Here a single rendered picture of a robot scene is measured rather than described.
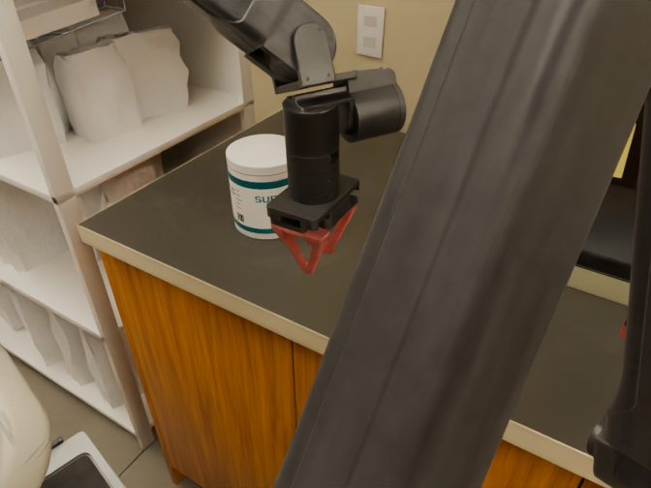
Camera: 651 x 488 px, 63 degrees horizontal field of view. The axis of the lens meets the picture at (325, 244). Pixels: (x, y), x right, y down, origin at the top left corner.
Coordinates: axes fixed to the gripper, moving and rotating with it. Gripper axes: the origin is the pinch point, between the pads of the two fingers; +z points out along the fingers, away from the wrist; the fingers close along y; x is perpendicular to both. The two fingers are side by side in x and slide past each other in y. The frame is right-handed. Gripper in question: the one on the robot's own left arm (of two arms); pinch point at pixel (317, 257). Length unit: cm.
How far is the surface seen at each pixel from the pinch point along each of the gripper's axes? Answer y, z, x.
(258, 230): 16.9, 13.9, 23.1
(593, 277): 31.6, 14.2, -30.3
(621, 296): 31.5, 16.1, -34.8
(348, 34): 76, -4, 37
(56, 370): 13, 100, 116
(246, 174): 16.7, 2.7, 23.9
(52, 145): 13, 6, 70
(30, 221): 22, 43, 112
